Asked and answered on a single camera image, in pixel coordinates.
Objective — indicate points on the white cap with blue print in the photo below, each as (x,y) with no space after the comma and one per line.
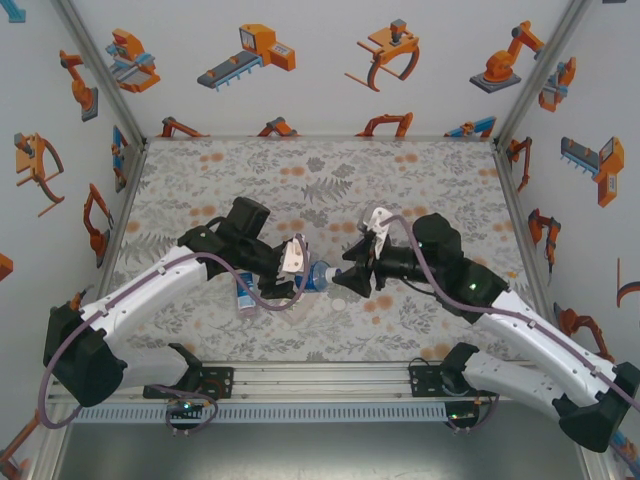
(334,273)

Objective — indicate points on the clear bottle dark blue label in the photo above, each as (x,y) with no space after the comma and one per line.
(315,277)

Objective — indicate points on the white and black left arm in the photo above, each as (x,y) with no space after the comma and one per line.
(150,280)

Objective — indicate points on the small circuit board green light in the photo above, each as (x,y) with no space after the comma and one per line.
(185,407)
(462,415)

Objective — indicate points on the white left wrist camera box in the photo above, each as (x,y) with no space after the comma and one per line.
(294,257)

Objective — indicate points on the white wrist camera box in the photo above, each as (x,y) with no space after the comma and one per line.
(294,257)
(375,218)

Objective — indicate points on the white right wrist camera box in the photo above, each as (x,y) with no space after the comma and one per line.
(375,218)

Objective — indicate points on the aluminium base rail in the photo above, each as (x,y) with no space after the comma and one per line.
(320,380)

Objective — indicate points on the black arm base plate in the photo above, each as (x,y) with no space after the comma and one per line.
(420,386)
(227,375)

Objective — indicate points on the aluminium table edge rail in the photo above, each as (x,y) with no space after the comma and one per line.
(522,225)
(121,225)

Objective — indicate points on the aluminium frame post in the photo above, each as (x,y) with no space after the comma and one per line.
(542,70)
(105,70)

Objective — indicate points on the aluminium frame leg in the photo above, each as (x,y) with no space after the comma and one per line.
(597,466)
(50,445)

